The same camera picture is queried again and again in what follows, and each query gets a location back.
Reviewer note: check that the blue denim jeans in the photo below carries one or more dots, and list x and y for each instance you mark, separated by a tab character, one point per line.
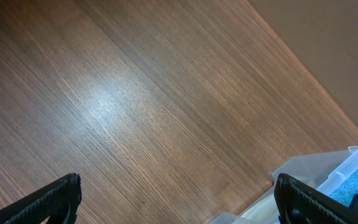
347	190

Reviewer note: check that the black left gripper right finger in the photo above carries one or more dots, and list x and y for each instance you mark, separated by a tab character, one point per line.
299	203

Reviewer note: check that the clear plastic storage bin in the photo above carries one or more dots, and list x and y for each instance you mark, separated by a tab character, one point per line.
324	172

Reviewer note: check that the cream cloth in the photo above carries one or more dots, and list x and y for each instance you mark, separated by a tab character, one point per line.
263	211

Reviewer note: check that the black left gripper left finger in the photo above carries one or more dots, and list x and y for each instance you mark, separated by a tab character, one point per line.
57	203

